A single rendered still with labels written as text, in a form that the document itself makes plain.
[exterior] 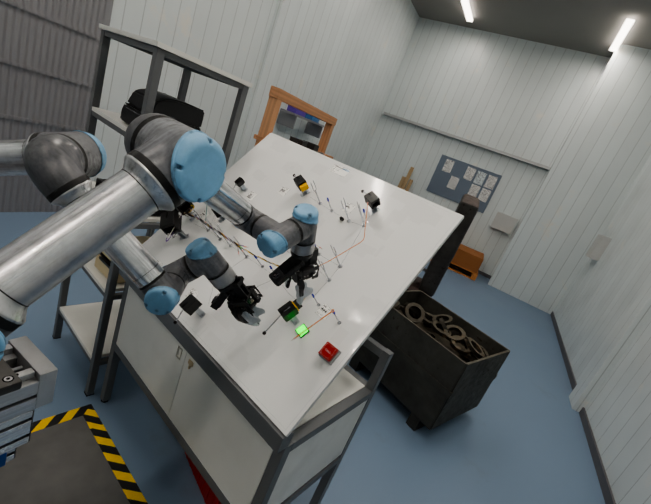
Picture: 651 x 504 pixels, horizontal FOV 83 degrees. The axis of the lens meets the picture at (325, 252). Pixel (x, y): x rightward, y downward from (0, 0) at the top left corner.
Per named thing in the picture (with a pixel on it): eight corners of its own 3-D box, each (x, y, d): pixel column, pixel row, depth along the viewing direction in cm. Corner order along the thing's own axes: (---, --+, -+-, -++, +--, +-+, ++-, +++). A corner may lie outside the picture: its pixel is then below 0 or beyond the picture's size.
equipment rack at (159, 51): (85, 398, 201) (157, 41, 148) (49, 335, 233) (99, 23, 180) (171, 371, 241) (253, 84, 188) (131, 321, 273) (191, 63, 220)
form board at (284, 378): (125, 262, 177) (123, 260, 176) (272, 134, 207) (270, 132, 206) (287, 437, 115) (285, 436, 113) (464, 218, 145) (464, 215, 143)
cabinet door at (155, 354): (167, 416, 161) (188, 342, 149) (115, 343, 190) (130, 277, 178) (171, 414, 162) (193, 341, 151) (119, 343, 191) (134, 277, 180)
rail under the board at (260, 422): (276, 454, 115) (283, 439, 113) (118, 273, 177) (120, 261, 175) (288, 446, 119) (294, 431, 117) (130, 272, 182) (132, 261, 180)
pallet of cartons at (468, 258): (478, 274, 888) (488, 255, 873) (473, 282, 795) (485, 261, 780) (423, 248, 944) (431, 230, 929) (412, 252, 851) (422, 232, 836)
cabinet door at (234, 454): (241, 523, 131) (275, 441, 120) (166, 417, 160) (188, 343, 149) (246, 518, 133) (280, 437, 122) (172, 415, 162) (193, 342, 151)
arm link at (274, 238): (247, 247, 104) (275, 231, 110) (275, 265, 98) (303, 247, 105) (245, 224, 99) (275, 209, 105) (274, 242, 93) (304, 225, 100)
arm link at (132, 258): (27, 124, 72) (188, 303, 90) (58, 122, 83) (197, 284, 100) (-18, 156, 73) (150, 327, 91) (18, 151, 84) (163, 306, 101)
